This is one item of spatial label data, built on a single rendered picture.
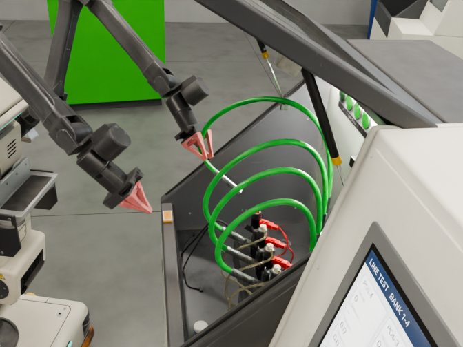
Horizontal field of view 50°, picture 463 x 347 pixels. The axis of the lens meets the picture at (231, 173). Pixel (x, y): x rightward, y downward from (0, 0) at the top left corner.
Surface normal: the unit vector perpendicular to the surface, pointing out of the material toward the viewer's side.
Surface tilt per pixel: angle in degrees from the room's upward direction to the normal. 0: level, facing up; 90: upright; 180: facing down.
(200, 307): 0
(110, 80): 90
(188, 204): 90
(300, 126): 90
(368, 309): 76
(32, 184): 0
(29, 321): 0
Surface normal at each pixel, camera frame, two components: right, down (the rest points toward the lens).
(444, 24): -0.11, 0.51
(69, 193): 0.05, -0.86
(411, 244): -0.95, -0.17
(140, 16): 0.27, 0.51
